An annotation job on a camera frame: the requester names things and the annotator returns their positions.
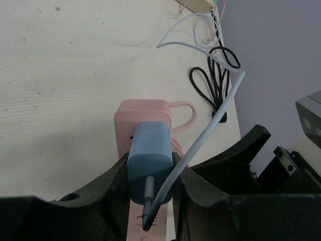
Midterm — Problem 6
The thin light blue cable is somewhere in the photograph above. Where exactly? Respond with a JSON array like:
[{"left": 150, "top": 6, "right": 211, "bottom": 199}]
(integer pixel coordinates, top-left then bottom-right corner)
[{"left": 141, "top": 12, "right": 246, "bottom": 231}]

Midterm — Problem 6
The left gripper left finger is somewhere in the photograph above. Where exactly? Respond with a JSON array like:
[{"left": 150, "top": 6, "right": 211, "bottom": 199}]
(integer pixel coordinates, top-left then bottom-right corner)
[{"left": 1, "top": 154, "right": 130, "bottom": 240}]

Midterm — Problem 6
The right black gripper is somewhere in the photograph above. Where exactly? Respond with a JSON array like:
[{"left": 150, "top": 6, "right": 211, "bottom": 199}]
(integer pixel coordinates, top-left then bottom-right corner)
[{"left": 191, "top": 125, "right": 320, "bottom": 195}]

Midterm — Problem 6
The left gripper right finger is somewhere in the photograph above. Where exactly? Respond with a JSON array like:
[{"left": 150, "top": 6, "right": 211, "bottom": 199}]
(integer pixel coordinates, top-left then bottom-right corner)
[{"left": 173, "top": 168, "right": 320, "bottom": 240}]

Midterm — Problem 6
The beige power strip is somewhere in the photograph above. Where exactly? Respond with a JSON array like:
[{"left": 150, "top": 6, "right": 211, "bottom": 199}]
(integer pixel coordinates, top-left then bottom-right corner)
[{"left": 176, "top": 0, "right": 216, "bottom": 15}]

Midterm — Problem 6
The light blue usb charger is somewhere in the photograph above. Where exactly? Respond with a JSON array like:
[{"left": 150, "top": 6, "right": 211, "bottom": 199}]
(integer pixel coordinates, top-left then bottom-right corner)
[{"left": 127, "top": 121, "right": 173, "bottom": 205}]

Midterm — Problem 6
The black coiled cable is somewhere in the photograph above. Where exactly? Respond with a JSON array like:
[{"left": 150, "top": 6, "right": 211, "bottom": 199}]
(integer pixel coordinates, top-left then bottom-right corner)
[{"left": 189, "top": 5, "right": 241, "bottom": 124}]

